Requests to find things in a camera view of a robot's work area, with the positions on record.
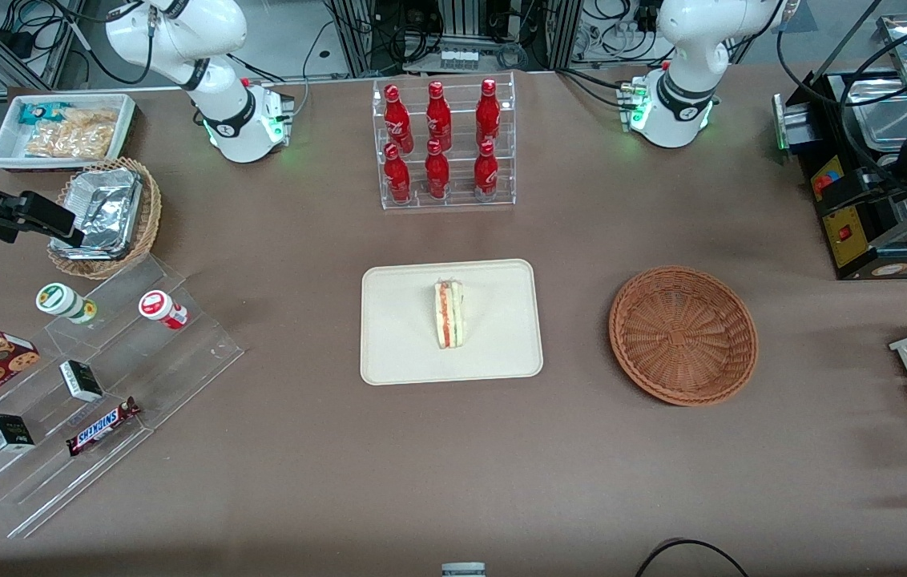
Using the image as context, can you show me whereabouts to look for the triangular sandwich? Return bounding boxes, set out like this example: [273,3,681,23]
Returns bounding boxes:
[433,278,467,350]

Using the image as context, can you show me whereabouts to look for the light wicker basket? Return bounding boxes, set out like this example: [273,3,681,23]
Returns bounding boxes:
[46,157,163,280]

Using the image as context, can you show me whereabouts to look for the cream rectangular tray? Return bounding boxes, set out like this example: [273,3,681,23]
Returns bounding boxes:
[360,258,544,386]

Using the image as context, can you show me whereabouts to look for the brown wicker basket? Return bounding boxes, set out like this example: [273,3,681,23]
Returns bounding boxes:
[608,265,760,407]

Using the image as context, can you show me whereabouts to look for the white plastic bin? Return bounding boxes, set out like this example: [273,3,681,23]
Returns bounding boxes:
[0,93,139,174]

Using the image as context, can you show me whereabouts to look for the stack of foil trays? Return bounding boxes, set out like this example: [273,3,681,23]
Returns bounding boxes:
[50,167,143,261]

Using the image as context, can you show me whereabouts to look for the clear bag of chips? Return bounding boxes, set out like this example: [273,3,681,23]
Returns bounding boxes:
[65,107,119,133]
[24,120,115,160]

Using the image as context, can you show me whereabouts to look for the green-lidded sunflower jar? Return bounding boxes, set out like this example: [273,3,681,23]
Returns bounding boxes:
[36,283,99,325]

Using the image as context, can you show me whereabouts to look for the teal snack packet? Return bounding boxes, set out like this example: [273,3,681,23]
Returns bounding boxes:
[18,101,70,127]

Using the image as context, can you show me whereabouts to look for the red-lidded small jar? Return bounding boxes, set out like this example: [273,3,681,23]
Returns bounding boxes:
[139,290,189,330]

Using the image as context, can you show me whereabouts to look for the black box with white label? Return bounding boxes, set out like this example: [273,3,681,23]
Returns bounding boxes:
[59,360,104,403]

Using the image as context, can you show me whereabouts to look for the clear acrylic stepped shelf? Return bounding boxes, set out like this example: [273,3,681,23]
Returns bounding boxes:
[0,255,245,539]

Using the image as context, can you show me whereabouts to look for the black box with Face print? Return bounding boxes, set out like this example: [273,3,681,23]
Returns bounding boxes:
[0,414,36,452]

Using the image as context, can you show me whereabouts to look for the Snickers chocolate bar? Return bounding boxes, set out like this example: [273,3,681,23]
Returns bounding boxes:
[66,397,142,458]

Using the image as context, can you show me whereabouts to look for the red cola bottle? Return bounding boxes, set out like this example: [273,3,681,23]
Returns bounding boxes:
[425,139,451,200]
[383,143,412,204]
[473,140,499,201]
[383,84,415,155]
[475,78,502,149]
[425,81,453,151]

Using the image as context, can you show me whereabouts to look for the clear acrylic bottle rack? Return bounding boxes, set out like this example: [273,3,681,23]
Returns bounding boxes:
[372,71,518,212]

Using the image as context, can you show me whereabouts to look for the black and yellow machine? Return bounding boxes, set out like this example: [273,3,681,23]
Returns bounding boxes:
[772,68,907,281]

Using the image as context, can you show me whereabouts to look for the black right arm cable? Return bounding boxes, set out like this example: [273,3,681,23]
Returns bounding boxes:
[81,0,158,85]

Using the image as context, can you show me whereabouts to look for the aluminium frame post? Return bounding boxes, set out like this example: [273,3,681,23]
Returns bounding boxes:
[546,0,582,70]
[325,0,378,77]

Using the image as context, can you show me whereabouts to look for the black floor cable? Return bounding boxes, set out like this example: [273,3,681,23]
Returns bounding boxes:
[634,539,751,577]

